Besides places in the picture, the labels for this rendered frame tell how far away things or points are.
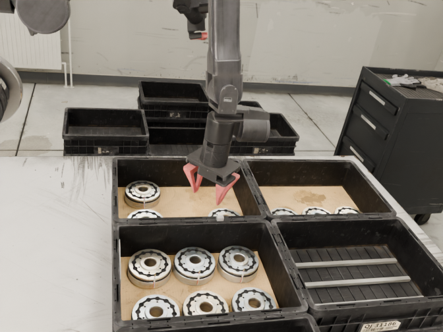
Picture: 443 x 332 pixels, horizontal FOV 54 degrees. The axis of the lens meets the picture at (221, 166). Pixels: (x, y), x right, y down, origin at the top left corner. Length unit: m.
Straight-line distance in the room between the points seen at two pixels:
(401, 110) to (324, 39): 2.23
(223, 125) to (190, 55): 3.32
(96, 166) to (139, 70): 2.52
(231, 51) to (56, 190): 0.94
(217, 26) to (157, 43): 3.26
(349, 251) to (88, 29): 3.18
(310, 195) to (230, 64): 0.76
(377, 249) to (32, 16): 1.06
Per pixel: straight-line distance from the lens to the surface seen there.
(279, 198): 1.43
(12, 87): 1.24
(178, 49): 4.12
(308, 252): 1.26
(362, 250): 1.34
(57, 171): 1.69
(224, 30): 0.83
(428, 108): 2.52
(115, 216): 1.11
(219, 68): 0.83
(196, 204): 1.33
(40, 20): 0.78
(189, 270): 1.08
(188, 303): 1.02
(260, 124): 0.89
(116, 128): 2.41
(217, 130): 0.86
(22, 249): 1.39
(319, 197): 1.49
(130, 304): 1.05
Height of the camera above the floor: 1.64
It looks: 32 degrees down
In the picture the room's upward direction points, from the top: 10 degrees clockwise
